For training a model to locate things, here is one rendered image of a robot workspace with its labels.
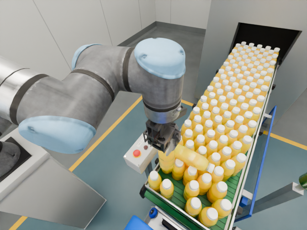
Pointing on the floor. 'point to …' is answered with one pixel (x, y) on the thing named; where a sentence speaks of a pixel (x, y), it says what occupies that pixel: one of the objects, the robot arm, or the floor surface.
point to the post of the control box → (148, 169)
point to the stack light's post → (277, 197)
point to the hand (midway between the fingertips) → (166, 144)
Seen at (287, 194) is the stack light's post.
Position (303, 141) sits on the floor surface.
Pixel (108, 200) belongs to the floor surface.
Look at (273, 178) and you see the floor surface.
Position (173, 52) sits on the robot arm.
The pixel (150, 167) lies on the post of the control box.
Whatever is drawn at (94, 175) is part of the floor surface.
